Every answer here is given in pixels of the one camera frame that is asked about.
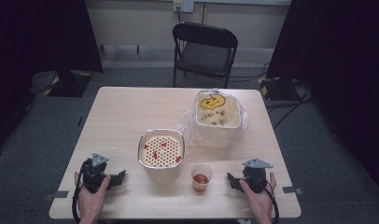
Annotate white wall socket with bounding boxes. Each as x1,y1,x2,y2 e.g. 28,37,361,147
173,0,195,14

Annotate square white trash bin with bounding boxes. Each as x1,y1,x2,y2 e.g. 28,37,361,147
194,90,243,147

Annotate left hand-held gripper black cable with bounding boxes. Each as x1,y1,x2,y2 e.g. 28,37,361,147
71,167,87,224

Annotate black stand base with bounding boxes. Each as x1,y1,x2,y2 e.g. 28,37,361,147
43,68,93,98
258,76,302,102

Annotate hand-held gripper black cable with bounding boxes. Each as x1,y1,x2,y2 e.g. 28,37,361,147
71,167,87,224
262,179,281,224

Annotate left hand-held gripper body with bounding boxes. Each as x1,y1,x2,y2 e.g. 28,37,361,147
80,152,119,194

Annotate person's left hand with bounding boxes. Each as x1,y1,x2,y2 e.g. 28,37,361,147
73,171,112,217

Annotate black folding chair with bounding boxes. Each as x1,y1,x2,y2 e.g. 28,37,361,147
171,21,239,89

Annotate black floor cable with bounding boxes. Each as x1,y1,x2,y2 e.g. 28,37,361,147
265,88,314,130
228,62,271,84

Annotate clear plastic bin bag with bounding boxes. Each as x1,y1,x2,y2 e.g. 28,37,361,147
176,88,250,149

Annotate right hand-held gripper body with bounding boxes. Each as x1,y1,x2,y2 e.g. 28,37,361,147
240,157,274,194

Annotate yellow banana peel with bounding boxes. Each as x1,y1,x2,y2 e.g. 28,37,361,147
199,93,227,112

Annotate black curtain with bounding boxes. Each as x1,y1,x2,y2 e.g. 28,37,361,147
0,0,105,157
266,0,379,200

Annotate red food in cup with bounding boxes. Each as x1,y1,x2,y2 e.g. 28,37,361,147
192,174,210,185

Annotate dark food scraps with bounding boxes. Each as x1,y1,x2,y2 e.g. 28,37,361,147
200,109,228,126

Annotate grey tape marker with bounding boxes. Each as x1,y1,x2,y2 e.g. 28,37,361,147
43,189,70,202
282,185,304,196

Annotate white bucket with perforated strainer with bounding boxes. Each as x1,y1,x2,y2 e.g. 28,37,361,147
137,128,186,184

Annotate small clear plastic cup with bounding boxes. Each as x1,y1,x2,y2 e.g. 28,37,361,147
190,163,214,193

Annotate person's right hand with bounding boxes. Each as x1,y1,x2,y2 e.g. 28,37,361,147
238,171,277,217

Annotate right hand-held gripper black cable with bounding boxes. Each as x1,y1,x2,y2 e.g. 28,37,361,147
262,179,281,224

